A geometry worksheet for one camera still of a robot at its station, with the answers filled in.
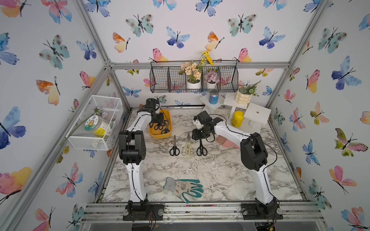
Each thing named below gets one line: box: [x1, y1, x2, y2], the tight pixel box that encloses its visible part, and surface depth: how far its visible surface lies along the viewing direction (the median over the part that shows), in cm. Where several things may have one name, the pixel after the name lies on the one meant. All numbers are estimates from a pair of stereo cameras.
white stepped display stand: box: [199, 92, 272, 136], surface depth 101 cm
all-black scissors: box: [196, 139, 208, 157], surface depth 98 cm
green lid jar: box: [84, 115, 111, 133], surface depth 65 cm
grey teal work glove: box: [163, 177, 204, 204], surface depth 82 cm
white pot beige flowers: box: [180, 61, 202, 90], surface depth 84 cm
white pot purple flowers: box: [204, 70, 221, 90], surface depth 91 cm
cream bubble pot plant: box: [235, 79, 262, 105], surface depth 90 cm
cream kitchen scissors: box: [181, 131, 196, 158], surface depth 98 cm
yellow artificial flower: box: [200, 50, 215, 66], surface depth 85 cm
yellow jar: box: [231, 110, 245, 128], surface depth 104 cm
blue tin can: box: [208, 90, 220, 105], surface depth 101 cm
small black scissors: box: [154, 122, 166, 131], surface depth 101 cm
